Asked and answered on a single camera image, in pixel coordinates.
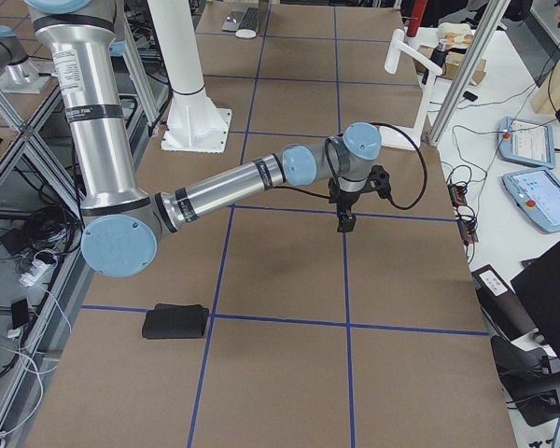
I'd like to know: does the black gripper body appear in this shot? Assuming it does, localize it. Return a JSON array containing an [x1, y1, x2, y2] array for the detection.
[[329, 180, 365, 216]]

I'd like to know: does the black mouse pad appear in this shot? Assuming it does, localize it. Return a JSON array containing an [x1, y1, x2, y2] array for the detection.
[[142, 303, 209, 340]]

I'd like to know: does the grey laptop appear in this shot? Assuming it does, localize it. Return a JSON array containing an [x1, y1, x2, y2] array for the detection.
[[221, 0, 270, 35]]

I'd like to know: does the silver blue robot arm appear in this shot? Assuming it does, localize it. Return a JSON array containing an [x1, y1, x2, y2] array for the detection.
[[0, 25, 54, 94], [28, 1, 382, 277]]

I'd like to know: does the white desk lamp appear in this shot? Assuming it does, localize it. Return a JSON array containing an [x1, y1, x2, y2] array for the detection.
[[381, 28, 442, 145]]

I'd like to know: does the white computer mouse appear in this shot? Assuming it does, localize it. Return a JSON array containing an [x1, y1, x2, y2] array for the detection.
[[234, 29, 258, 39]]

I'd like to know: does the orange circuit board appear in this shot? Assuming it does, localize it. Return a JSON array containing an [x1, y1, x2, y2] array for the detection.
[[448, 184, 478, 245]]

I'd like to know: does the brown paper table cover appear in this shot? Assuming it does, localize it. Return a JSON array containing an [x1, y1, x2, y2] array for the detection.
[[26, 3, 515, 447]]

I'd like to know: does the cardboard box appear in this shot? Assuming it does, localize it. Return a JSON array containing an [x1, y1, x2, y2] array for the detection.
[[418, 45, 486, 85]]

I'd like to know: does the upper teach pendant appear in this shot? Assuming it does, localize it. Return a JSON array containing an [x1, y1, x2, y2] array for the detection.
[[497, 117, 556, 169]]

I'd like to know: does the teach pendant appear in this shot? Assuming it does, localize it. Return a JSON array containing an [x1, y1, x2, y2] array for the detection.
[[497, 117, 556, 169], [502, 167, 560, 233]]

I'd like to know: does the lower teach pendant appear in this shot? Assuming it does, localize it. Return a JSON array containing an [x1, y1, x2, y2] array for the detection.
[[502, 167, 560, 233]]

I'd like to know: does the red pole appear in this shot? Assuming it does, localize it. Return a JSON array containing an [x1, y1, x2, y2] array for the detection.
[[406, 0, 427, 37]]

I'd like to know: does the black monitor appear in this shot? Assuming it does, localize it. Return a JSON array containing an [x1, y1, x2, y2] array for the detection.
[[511, 241, 560, 359]]

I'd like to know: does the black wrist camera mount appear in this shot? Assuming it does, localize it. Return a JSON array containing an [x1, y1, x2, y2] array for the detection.
[[368, 165, 391, 200]]

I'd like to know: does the black braided camera cable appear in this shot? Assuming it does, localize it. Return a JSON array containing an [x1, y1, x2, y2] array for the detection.
[[324, 122, 429, 210]]

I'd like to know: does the white central pedestal column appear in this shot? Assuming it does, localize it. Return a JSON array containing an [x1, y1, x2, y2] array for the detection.
[[148, 0, 231, 153]]

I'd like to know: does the aluminium frame post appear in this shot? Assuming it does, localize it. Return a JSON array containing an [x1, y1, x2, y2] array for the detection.
[[427, 0, 510, 147]]

